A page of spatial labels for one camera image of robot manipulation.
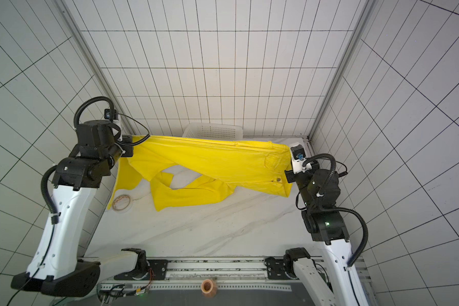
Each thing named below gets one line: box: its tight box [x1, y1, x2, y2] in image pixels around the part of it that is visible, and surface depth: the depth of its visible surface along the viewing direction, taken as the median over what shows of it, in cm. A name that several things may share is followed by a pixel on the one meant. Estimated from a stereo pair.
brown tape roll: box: [200, 278, 218, 299], surface depth 61 cm
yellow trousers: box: [107, 136, 293, 210], surface depth 71 cm
